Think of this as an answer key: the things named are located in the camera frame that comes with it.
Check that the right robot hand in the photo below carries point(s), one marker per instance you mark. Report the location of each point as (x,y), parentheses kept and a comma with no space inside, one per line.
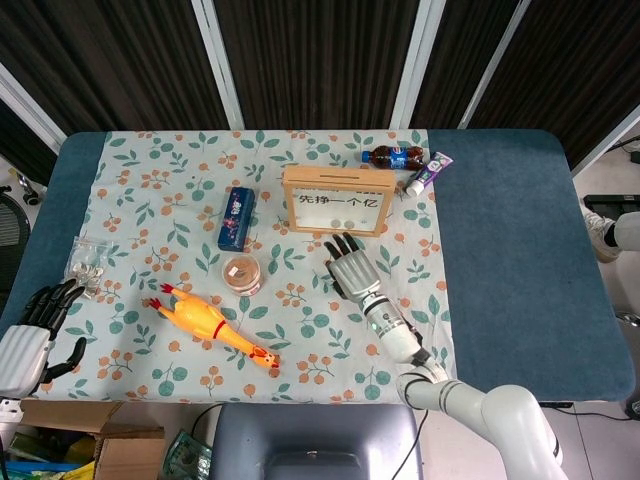
(355,275)

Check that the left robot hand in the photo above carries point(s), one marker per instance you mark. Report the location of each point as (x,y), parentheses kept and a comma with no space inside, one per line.
(20,355)

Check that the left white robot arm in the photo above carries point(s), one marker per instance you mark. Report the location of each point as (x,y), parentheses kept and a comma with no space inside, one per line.
(10,407)

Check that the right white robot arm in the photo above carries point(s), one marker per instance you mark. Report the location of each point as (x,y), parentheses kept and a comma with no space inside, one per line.
(395,330)

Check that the clear bag of coins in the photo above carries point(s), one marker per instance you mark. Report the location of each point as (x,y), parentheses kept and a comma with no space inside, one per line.
(85,265)

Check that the yellow plastic bag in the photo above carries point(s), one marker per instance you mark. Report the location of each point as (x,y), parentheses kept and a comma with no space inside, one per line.
(80,450)

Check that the clear jar brown contents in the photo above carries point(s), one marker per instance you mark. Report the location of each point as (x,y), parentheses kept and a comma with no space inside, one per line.
(242,274)

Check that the small cola bottle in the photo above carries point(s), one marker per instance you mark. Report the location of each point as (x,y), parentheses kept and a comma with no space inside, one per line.
(392,157)

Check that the purple toothpaste tube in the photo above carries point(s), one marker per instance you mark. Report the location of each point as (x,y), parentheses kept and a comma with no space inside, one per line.
(430,172)

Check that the black mesh office chair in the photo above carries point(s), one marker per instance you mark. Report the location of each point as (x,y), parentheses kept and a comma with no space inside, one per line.
(12,225)

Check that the dark blue patterned box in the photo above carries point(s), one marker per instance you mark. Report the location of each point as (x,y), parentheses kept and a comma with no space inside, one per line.
(236,217)

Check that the brown cardboard box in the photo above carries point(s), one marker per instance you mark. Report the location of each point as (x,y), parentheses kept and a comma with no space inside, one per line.
(125,450)

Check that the yellow rubber chicken toy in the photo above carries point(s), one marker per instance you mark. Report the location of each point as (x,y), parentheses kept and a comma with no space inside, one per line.
(197,317)

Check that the grey robot torso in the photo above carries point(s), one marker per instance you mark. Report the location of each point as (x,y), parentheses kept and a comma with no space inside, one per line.
(315,435)

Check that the green patterned package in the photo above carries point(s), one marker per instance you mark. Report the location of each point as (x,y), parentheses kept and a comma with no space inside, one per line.
(187,457)

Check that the floral leaf print tablecloth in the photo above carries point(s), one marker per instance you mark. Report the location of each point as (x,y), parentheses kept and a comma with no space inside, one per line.
(165,210)

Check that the dark slatted partition panel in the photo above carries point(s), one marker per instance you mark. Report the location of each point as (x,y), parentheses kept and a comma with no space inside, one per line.
(575,65)
(460,50)
(320,60)
(20,145)
(125,60)

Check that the black table control panel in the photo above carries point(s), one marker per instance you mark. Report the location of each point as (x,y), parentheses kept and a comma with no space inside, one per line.
(557,404)

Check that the white sneaker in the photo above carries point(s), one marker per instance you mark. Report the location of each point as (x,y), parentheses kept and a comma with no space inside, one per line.
(595,227)

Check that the black flat device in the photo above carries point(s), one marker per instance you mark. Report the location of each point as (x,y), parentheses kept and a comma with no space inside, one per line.
(610,202)

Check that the white trouser leg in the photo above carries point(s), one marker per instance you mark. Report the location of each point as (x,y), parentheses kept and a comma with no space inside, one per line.
(629,230)

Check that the wooden frame money box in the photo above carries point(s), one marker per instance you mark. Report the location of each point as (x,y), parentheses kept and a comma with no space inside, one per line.
(340,205)

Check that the white partition frame post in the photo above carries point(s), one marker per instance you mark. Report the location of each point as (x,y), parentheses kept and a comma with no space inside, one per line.
(607,140)
(417,60)
(215,55)
(30,107)
(495,65)

